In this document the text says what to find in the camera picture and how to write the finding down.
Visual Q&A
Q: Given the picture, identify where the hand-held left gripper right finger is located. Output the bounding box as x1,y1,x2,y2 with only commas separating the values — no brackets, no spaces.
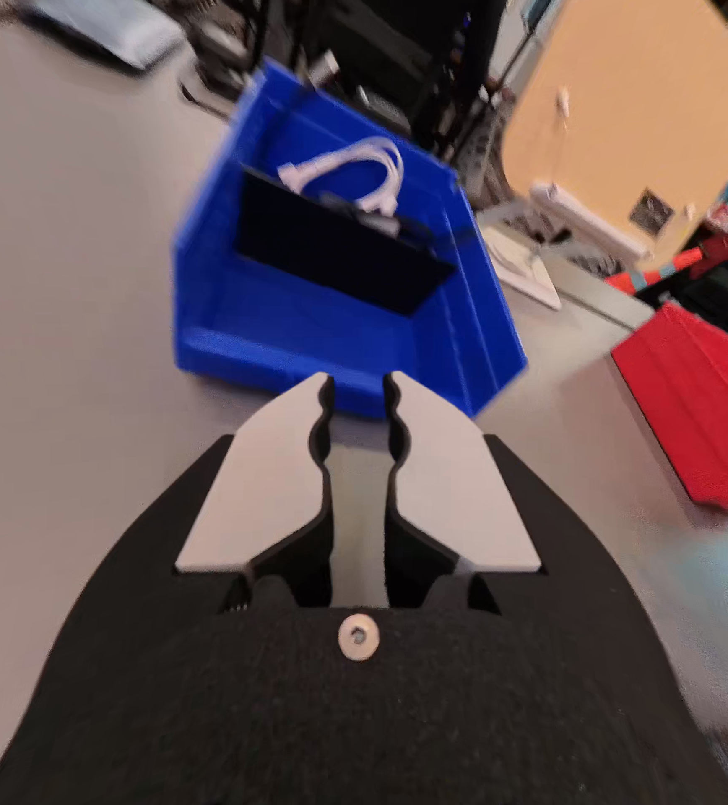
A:
382,371,542,576

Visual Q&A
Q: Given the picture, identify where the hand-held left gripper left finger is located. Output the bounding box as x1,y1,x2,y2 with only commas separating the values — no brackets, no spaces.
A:
174,371,335,576

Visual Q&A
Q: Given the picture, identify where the blue storage bin with cables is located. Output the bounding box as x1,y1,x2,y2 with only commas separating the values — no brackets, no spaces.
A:
172,60,528,421

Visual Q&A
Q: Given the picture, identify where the white cable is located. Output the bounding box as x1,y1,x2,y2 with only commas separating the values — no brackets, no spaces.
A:
276,136,404,218

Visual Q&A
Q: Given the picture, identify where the white stand base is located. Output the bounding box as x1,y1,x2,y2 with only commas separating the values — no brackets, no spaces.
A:
477,223,563,312

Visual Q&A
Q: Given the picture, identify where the black divider in blue bin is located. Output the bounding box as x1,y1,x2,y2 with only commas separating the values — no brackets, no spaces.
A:
233,165,458,317

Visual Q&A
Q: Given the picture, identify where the red storage bin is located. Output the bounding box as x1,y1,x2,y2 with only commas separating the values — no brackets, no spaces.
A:
611,302,728,513

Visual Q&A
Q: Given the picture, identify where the orange traffic cone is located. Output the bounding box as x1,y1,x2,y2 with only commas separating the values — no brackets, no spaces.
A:
606,245,705,296

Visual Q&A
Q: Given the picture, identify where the black equipment rack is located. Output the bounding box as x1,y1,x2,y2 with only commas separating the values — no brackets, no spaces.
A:
200,0,510,208

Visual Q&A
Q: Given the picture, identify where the grey flat device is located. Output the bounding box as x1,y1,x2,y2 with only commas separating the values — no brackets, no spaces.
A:
21,0,185,70

